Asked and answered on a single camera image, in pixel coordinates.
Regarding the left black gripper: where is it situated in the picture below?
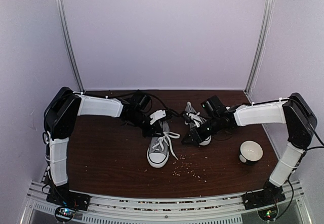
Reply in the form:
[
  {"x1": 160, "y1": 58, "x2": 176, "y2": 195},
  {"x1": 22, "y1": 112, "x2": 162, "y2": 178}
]
[{"x1": 128, "y1": 111, "x2": 164, "y2": 138}]

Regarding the grey sneaker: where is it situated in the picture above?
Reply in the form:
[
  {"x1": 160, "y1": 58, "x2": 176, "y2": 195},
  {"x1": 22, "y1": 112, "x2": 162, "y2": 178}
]
[
  {"x1": 146, "y1": 121, "x2": 180, "y2": 168},
  {"x1": 183, "y1": 101, "x2": 212, "y2": 146}
]

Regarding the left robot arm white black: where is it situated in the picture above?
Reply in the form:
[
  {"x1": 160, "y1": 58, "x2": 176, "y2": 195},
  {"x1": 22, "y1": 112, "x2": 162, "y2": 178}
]
[{"x1": 43, "y1": 87, "x2": 174, "y2": 206}]

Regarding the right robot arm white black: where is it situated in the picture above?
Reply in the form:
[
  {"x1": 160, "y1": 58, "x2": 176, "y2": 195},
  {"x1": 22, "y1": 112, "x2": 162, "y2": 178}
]
[{"x1": 181, "y1": 92, "x2": 318, "y2": 205}]

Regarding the black and white bowl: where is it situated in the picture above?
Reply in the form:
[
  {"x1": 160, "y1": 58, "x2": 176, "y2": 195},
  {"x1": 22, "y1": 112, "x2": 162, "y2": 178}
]
[{"x1": 239, "y1": 141, "x2": 263, "y2": 166}]

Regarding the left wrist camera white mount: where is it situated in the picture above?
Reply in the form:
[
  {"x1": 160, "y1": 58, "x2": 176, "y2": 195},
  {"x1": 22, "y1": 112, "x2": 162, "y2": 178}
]
[{"x1": 149, "y1": 110, "x2": 167, "y2": 125}]

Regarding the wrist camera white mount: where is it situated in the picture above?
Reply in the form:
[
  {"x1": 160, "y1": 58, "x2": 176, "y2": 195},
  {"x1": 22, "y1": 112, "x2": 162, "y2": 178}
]
[
  {"x1": 149, "y1": 110, "x2": 167, "y2": 125},
  {"x1": 181, "y1": 111, "x2": 204, "y2": 128}
]

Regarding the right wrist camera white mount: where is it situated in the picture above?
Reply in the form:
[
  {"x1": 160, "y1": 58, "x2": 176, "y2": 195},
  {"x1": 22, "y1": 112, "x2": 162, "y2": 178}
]
[{"x1": 181, "y1": 111, "x2": 204, "y2": 128}]

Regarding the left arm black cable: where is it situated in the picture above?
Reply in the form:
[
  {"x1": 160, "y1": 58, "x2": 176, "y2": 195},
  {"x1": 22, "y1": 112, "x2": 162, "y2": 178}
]
[{"x1": 106, "y1": 89, "x2": 182, "y2": 118}]

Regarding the front aluminium rail frame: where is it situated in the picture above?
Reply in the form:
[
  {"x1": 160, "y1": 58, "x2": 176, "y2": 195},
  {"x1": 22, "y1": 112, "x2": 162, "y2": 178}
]
[{"x1": 17, "y1": 181, "x2": 315, "y2": 223}]

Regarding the right aluminium frame post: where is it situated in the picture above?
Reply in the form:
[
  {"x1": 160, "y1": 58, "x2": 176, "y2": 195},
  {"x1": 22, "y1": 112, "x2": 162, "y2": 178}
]
[{"x1": 245, "y1": 0, "x2": 274, "y2": 97}]

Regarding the aluminium frame post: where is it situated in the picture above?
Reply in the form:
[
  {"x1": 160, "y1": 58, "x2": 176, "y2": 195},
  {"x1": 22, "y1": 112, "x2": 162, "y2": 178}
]
[
  {"x1": 56, "y1": 0, "x2": 85, "y2": 92},
  {"x1": 245, "y1": 0, "x2": 274, "y2": 97}
]

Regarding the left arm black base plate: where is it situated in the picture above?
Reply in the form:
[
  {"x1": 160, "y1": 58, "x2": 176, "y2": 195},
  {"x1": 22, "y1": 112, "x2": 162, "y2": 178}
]
[{"x1": 46, "y1": 189, "x2": 91, "y2": 211}]

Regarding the left aluminium frame post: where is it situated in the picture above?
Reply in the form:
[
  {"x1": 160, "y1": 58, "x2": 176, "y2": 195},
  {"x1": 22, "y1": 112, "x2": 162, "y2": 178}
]
[{"x1": 56, "y1": 0, "x2": 85, "y2": 92}]

